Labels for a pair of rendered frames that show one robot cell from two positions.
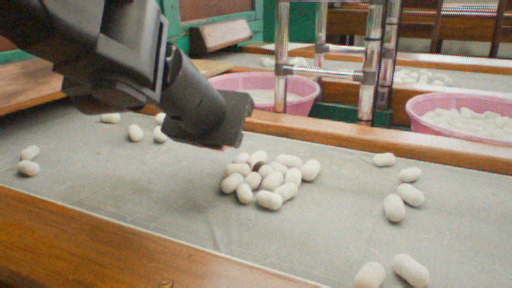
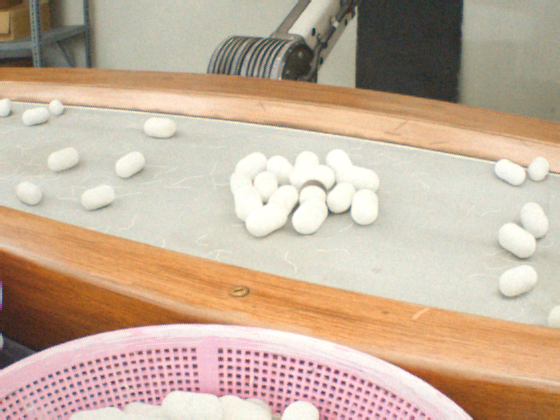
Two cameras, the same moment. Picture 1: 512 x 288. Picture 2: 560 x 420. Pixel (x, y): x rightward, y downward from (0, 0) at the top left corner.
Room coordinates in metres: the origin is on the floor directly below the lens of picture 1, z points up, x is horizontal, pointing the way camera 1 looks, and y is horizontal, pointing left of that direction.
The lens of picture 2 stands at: (0.75, -0.37, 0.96)
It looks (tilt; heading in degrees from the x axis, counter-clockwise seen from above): 27 degrees down; 178
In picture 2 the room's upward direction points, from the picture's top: straight up
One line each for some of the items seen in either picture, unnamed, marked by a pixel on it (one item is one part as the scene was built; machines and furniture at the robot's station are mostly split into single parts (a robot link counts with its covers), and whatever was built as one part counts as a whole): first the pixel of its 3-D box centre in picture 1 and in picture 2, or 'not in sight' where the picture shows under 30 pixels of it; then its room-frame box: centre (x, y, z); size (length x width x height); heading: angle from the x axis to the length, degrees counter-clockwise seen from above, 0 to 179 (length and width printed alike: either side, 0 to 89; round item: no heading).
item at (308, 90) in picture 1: (257, 106); not in sight; (0.82, 0.00, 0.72); 0.27 x 0.27 x 0.10
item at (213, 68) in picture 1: (174, 75); not in sight; (0.91, 0.20, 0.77); 0.33 x 0.15 x 0.01; 155
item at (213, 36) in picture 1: (224, 33); not in sight; (1.24, 0.11, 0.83); 0.30 x 0.06 x 0.07; 155
